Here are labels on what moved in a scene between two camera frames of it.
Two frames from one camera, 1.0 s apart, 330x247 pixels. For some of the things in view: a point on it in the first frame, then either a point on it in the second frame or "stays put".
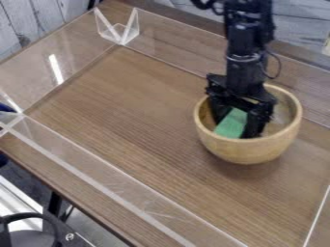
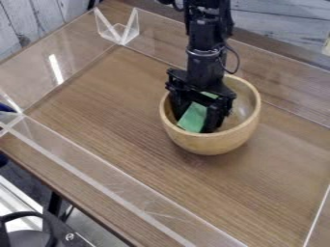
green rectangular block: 232,123 -> 192,119
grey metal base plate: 69,239 stays put
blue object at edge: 6,108 stays put
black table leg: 54,204 stays put
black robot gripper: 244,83 -> 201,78
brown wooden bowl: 256,150 -> 236,131
